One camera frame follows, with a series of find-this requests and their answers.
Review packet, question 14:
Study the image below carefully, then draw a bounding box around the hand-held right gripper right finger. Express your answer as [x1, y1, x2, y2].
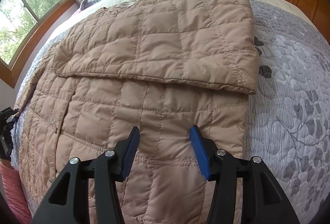
[189, 125, 301, 224]

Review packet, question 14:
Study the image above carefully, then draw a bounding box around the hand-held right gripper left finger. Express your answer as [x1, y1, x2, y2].
[31, 126, 141, 224]

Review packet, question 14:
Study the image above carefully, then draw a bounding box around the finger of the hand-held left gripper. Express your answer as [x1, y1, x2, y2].
[0, 108, 20, 124]

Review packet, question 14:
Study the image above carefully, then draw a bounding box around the tan quilted jacket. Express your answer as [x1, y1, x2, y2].
[14, 0, 259, 224]

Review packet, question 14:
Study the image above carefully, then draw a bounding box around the person's left forearm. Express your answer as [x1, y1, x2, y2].
[0, 161, 33, 224]

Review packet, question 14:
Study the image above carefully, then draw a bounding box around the grey floral bedspread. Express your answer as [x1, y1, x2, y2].
[13, 0, 330, 224]

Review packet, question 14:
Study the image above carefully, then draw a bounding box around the large wooden framed window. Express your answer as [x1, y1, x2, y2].
[0, 0, 78, 88]

